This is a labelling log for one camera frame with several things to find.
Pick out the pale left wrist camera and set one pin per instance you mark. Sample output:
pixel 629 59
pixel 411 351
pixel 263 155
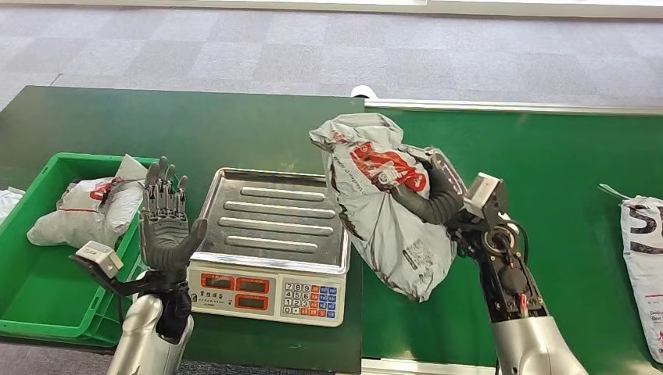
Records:
pixel 101 259

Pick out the grey courier bag red print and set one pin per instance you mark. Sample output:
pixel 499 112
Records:
pixel 88 212

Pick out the white conveyor roller end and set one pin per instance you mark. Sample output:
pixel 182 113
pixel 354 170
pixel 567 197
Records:
pixel 364 91

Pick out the green conveyor belt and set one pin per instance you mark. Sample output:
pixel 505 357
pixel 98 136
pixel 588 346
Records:
pixel 559 155

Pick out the white electronic scale body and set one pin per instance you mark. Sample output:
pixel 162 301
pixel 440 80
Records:
pixel 269 300

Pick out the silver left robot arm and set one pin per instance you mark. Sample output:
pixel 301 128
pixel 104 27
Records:
pixel 142 341

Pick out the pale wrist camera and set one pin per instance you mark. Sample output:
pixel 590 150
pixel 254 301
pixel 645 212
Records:
pixel 484 195
pixel 101 259

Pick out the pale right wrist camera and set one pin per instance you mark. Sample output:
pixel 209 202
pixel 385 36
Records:
pixel 484 195

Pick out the grey courier package red logo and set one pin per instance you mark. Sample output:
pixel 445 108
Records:
pixel 373 227

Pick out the white package black lettering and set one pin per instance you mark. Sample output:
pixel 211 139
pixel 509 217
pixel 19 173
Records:
pixel 645 259

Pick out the green plastic crate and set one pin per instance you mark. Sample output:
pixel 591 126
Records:
pixel 41 290

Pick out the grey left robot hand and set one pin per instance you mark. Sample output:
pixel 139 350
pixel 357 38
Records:
pixel 165 238

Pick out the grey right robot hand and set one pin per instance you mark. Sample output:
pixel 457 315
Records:
pixel 437 204

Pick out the steel scale tray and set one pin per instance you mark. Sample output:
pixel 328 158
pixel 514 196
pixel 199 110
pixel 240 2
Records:
pixel 279 217

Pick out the white plastic bag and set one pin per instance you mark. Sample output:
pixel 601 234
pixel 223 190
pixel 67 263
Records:
pixel 8 203

